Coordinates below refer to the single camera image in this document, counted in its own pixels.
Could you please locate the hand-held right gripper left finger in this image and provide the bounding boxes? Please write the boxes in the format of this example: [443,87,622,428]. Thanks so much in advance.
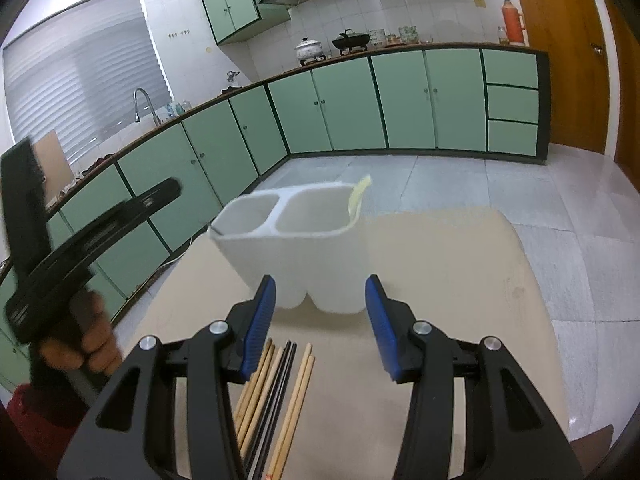
[57,275,278,480]

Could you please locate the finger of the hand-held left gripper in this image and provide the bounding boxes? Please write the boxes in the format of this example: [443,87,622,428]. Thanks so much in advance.
[42,178,183,281]

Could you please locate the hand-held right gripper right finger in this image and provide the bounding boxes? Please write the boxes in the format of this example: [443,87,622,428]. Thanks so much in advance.
[365,274,586,480]

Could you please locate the black chopstick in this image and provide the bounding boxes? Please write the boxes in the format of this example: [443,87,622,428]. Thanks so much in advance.
[244,340,292,463]
[247,342,298,480]

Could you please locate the reddish brown chopstick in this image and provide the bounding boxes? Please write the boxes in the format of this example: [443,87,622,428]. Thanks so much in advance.
[240,353,283,455]

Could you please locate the wooden chopstick red patterned end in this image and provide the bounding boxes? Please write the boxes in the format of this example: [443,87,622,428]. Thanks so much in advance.
[265,342,313,480]
[274,355,317,463]

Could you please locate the white two-compartment utensil holder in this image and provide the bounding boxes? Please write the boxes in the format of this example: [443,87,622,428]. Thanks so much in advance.
[207,183,368,313]

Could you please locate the person's left forearm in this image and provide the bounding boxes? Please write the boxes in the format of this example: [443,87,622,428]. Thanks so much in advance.
[0,382,96,480]

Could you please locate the person's left hand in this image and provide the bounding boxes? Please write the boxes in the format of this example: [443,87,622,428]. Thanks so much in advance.
[39,293,123,375]

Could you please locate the brown cardboard sheet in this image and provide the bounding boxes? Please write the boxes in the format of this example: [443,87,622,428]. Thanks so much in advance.
[32,130,72,196]

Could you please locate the steel kitchen faucet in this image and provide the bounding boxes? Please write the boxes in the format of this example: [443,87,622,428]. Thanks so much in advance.
[132,88,163,128]

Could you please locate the pale yellow plastic fork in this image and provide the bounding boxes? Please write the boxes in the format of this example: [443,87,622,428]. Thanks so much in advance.
[346,175,373,221]

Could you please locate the white window blind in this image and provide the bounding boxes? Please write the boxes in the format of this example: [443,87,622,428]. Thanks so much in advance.
[4,0,172,163]

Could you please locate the green lower kitchen cabinets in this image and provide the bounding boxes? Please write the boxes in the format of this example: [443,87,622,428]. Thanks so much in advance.
[0,44,551,393]

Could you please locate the green kitchen cabinets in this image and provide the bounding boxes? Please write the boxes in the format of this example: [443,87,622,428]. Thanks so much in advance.
[194,0,476,47]
[0,44,551,393]

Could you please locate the green upper kitchen cabinets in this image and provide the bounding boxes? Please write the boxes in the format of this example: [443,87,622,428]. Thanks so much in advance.
[194,0,476,47]

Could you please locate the white cooking pot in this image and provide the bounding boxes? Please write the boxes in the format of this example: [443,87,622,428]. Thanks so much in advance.
[294,37,327,64]

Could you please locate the black wok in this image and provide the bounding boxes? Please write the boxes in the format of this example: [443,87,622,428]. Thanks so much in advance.
[332,29,371,54]

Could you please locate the orange thermos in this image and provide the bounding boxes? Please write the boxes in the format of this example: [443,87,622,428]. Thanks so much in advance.
[501,0,527,46]

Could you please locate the white power cable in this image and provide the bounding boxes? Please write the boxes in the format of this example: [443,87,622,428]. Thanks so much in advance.
[131,252,178,295]

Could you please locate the wooden door with handle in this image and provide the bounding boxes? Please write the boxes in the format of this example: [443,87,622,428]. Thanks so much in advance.
[509,0,617,155]

